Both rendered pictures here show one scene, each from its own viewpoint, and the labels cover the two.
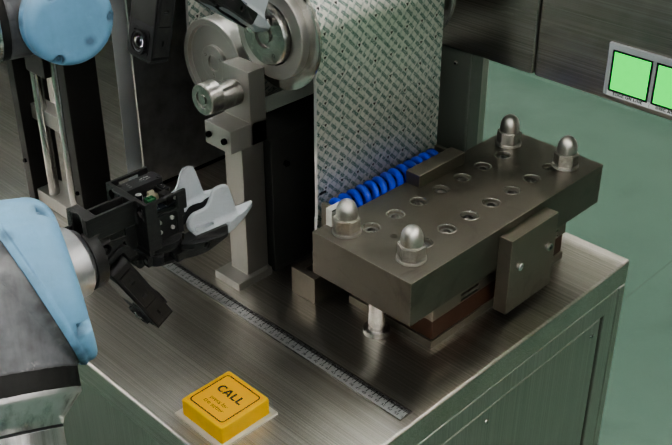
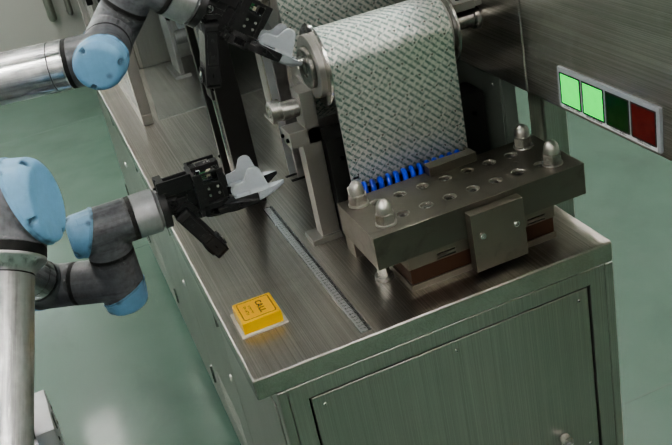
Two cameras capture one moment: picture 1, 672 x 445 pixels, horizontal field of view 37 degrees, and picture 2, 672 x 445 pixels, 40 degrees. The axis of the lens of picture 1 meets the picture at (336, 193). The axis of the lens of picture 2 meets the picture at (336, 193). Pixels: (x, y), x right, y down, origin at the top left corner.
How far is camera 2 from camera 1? 72 cm
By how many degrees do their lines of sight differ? 26
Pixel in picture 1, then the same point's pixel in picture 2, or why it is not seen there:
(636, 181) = not seen: outside the picture
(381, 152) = (409, 150)
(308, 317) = (347, 265)
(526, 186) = (508, 177)
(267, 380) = (295, 301)
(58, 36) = (90, 74)
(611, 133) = not seen: outside the picture
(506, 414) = (481, 349)
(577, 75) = (548, 92)
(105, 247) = (176, 202)
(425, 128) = (452, 134)
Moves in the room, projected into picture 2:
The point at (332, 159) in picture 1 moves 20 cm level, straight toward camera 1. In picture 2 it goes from (361, 154) to (314, 209)
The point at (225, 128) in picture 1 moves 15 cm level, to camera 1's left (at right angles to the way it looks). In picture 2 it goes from (288, 132) to (218, 132)
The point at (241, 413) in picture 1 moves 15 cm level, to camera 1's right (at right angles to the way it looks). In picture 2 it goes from (259, 317) to (340, 325)
